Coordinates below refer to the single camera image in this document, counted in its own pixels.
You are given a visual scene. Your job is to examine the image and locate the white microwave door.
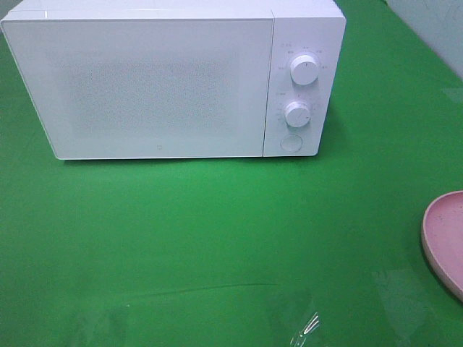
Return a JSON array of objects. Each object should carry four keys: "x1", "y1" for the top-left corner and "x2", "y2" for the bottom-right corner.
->
[{"x1": 3, "y1": 19, "x2": 273, "y2": 160}]

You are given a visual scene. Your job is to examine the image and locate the white lower timer knob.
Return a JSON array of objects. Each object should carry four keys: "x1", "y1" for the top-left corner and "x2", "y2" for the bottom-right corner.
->
[{"x1": 284, "y1": 101, "x2": 311, "y2": 128}]

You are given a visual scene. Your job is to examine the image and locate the white microwave oven body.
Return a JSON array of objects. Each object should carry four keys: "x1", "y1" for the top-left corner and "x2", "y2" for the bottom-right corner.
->
[{"x1": 1, "y1": 1, "x2": 347, "y2": 157}]

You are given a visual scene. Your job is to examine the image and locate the clear tape strip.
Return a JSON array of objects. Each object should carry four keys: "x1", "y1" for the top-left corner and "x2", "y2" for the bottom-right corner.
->
[{"x1": 290, "y1": 312, "x2": 320, "y2": 347}]

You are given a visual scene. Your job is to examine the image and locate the green table cloth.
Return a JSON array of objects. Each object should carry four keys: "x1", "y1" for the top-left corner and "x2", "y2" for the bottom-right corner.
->
[{"x1": 1, "y1": 1, "x2": 462, "y2": 346}]

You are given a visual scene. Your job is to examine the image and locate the white upper power knob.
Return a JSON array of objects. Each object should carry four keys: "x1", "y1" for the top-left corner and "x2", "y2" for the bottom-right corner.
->
[{"x1": 289, "y1": 52, "x2": 320, "y2": 86}]

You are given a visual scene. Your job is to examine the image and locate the pink round plate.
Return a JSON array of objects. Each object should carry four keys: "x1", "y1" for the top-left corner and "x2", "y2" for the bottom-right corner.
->
[{"x1": 421, "y1": 190, "x2": 462, "y2": 300}]

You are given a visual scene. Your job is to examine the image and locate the round door release button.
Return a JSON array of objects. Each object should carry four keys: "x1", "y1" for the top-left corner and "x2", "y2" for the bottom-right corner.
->
[{"x1": 280, "y1": 134, "x2": 303, "y2": 153}]

